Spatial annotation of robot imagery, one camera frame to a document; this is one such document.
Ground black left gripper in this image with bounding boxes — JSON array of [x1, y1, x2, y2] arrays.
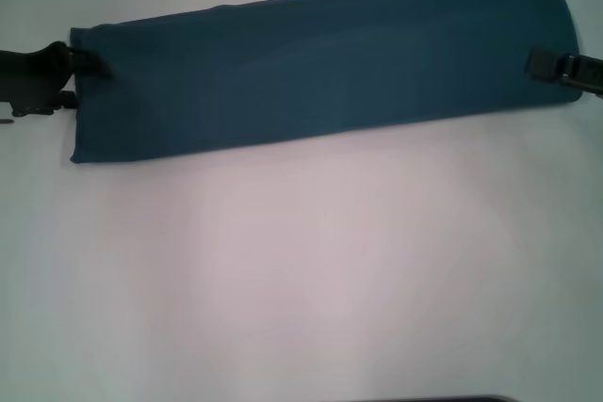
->
[[0, 40, 114, 118]]

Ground blue t-shirt with pink print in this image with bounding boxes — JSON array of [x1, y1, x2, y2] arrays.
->
[[68, 0, 586, 166]]

